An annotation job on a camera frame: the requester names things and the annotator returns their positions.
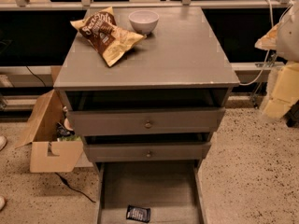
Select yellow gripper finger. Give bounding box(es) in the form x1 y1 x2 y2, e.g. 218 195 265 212
254 23 279 50
261 61 299 119

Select dark blue rxbar wrapper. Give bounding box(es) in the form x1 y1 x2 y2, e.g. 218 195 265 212
126 205 151 223

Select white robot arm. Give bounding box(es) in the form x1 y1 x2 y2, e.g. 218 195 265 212
254 0 299 119

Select grey top drawer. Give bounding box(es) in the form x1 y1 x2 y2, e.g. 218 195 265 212
67 108 225 136

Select grey wooden drawer cabinet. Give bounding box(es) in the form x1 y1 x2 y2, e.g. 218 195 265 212
52 6 241 224

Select grey middle drawer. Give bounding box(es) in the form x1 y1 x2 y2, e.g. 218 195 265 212
84 142 211 162

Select grey open bottom drawer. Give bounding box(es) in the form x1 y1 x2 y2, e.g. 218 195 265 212
95 161 207 224

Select white ceramic bowl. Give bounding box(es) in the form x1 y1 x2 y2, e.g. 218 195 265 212
128 10 160 35

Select yellow brown chip bag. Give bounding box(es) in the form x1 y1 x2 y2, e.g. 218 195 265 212
71 7 146 67

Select items inside cardboard box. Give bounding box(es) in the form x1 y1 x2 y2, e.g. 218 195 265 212
56 106 80 141

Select open cardboard box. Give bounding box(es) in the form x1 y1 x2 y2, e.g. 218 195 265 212
14 90 90 173

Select white shoe upper left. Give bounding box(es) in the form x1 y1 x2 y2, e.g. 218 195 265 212
0 135 7 151

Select white shoe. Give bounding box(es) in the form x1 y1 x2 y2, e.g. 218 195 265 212
0 135 7 151
0 196 6 211

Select white shoe lower left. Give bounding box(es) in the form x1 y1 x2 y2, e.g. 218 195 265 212
0 196 6 211

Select black floor cable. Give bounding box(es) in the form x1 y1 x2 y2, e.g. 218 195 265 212
54 172 97 204

